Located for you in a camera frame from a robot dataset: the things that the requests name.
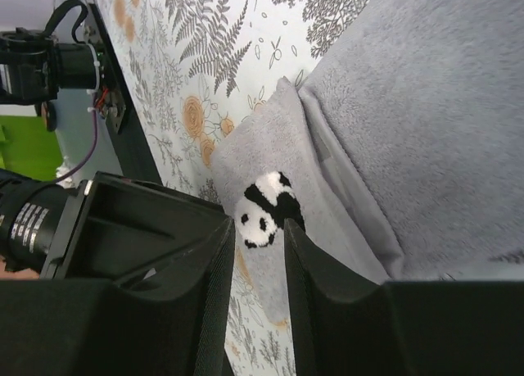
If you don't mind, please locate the floral patterned table mat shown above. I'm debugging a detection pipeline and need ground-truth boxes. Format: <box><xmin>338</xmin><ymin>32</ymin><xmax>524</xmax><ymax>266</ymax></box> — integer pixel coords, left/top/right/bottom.
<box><xmin>95</xmin><ymin>0</ymin><xmax>385</xmax><ymax>375</ymax></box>

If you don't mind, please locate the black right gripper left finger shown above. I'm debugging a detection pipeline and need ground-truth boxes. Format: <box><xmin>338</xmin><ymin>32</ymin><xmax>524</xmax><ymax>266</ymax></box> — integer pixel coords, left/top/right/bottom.
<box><xmin>1</xmin><ymin>171</ymin><xmax>235</xmax><ymax>375</ymax></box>

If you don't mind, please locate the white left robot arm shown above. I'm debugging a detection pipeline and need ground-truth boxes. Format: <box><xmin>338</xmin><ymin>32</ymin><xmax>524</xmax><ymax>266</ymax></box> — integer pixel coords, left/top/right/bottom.
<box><xmin>1</xmin><ymin>0</ymin><xmax>106</xmax><ymax>132</ymax></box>

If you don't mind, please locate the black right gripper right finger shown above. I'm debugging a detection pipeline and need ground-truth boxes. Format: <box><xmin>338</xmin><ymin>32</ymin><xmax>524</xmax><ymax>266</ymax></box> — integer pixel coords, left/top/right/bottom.
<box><xmin>284</xmin><ymin>220</ymin><xmax>523</xmax><ymax>375</ymax></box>

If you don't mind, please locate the grey panda towel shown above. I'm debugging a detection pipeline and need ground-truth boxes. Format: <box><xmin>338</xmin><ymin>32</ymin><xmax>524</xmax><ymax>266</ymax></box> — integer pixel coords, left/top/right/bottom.
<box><xmin>211</xmin><ymin>0</ymin><xmax>523</xmax><ymax>323</ymax></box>

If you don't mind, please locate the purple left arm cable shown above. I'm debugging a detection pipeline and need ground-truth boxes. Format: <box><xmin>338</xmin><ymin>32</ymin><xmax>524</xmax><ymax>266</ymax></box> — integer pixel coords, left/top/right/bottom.
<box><xmin>52</xmin><ymin>101</ymin><xmax>102</xmax><ymax>187</ymax></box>

